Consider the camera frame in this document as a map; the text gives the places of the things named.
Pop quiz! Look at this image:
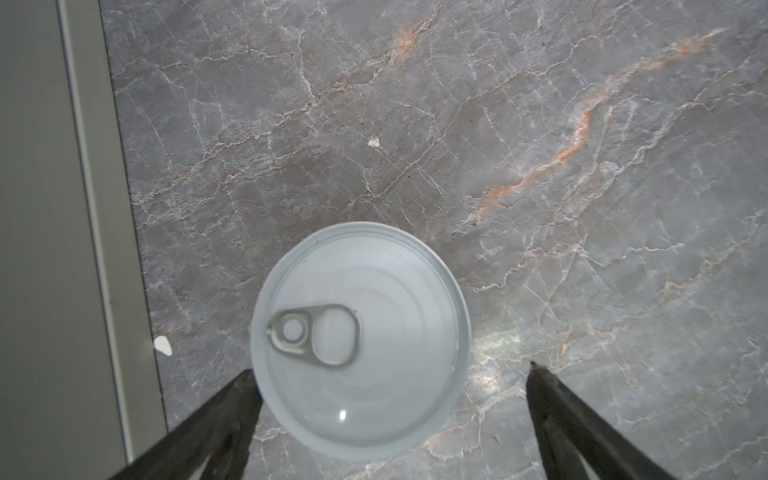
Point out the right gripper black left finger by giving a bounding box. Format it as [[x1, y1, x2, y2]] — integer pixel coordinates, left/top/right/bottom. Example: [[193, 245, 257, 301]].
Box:
[[114, 369, 263, 479]]

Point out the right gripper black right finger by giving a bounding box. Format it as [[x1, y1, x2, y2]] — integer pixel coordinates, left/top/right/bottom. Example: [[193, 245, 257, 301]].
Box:
[[526, 361, 671, 479]]

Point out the orange label can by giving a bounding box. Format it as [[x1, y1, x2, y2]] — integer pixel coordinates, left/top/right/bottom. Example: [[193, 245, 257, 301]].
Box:
[[251, 222, 472, 461]]

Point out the grey metal counter cabinet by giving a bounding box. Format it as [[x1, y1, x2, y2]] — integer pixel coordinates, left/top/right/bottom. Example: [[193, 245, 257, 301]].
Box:
[[1, 1, 167, 479]]

